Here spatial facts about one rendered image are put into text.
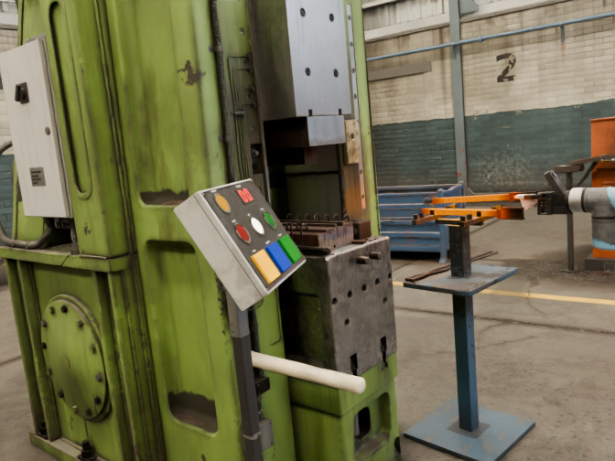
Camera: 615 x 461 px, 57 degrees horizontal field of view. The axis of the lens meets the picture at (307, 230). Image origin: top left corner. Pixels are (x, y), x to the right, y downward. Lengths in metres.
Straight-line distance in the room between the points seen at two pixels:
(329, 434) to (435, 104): 8.41
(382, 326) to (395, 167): 8.44
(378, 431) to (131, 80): 1.56
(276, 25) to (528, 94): 7.87
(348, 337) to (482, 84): 8.09
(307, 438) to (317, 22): 1.43
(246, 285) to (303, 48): 0.87
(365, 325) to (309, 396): 0.32
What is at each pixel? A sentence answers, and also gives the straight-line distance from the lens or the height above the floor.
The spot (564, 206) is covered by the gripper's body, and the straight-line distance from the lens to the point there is 2.28.
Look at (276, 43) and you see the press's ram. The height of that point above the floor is 1.60.
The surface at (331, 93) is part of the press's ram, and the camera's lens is 1.95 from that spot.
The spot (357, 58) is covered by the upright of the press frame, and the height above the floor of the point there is 1.59.
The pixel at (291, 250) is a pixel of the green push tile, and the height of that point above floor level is 1.01.
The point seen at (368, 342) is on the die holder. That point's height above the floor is 0.57.
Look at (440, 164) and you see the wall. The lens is 10.04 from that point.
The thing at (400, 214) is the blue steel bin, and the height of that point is 0.48.
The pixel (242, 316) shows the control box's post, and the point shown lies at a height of 0.85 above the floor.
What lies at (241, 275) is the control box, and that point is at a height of 1.00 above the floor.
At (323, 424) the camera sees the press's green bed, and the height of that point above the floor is 0.31.
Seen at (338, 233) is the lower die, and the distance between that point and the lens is 1.94.
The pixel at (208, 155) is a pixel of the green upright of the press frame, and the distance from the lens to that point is 1.71.
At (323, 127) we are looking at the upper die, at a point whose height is 1.33.
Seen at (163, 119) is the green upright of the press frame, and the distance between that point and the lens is 1.95.
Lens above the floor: 1.29
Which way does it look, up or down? 9 degrees down
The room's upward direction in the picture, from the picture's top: 5 degrees counter-clockwise
